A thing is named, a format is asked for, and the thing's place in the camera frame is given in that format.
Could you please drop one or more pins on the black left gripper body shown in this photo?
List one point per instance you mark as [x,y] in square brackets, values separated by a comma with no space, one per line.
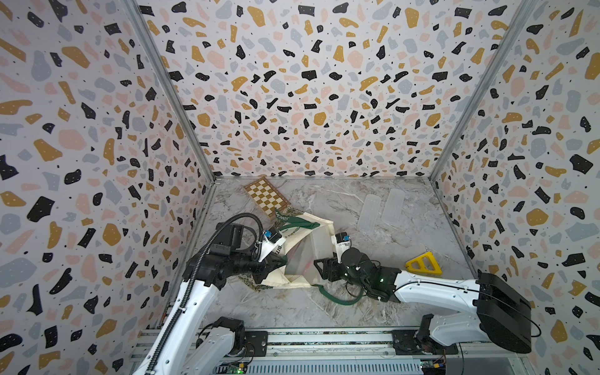
[246,262]

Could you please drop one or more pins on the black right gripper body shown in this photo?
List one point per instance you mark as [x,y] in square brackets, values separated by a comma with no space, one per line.
[341,272]

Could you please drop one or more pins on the translucent plastic box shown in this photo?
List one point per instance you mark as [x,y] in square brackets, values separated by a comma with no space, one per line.
[315,245]

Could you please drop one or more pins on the cream canvas tote bag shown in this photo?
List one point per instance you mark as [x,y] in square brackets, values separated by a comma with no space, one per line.
[294,225]

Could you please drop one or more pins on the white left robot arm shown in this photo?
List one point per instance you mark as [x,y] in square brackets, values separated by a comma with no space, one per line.
[182,347]

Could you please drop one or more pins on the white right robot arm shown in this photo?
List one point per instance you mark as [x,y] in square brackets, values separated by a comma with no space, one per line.
[485,309]

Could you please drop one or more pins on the yellow triangular plastic piece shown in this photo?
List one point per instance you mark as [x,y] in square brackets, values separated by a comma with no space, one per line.
[425,265]

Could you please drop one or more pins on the wooden chess board box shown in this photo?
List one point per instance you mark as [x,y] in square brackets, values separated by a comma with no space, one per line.
[267,197]

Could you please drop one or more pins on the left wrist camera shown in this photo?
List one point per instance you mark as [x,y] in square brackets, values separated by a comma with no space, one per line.
[272,243]

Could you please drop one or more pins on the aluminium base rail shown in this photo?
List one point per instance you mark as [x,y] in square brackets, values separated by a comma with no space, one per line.
[369,350]

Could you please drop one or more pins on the aluminium corner post left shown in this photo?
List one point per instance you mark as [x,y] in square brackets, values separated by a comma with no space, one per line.
[134,14]

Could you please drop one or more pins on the aluminium corner post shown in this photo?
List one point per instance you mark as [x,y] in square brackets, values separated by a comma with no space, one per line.
[521,16]
[134,14]

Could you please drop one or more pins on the aluminium corner post right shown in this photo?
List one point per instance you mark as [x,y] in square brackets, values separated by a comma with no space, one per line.
[521,16]

